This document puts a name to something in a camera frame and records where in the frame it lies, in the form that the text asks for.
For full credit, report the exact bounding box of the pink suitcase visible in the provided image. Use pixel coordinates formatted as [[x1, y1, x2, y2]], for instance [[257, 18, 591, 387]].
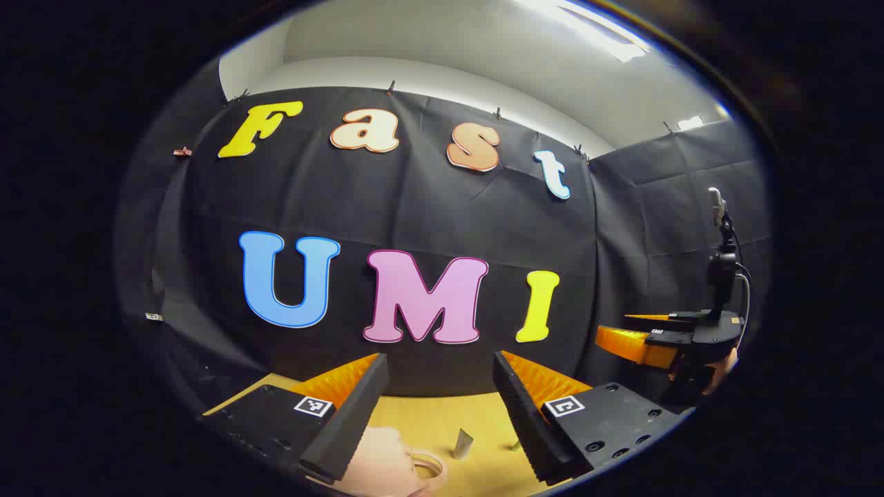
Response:
[[331, 427, 450, 497]]

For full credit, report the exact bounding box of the black backdrop cloth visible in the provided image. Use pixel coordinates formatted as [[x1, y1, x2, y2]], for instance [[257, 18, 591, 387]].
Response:
[[114, 59, 774, 415]]

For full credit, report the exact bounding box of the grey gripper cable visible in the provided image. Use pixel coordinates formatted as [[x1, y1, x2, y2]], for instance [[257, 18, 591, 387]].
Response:
[[734, 265, 752, 327]]

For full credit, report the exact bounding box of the long ceiling light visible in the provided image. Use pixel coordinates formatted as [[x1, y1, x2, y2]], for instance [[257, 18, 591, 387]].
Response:
[[515, 0, 651, 64]]

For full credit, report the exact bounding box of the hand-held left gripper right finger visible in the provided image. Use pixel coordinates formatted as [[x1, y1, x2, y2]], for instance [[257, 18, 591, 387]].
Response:
[[492, 351, 695, 485]]

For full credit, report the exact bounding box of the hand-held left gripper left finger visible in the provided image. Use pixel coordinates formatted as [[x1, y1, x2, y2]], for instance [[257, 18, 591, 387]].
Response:
[[199, 353, 389, 484]]

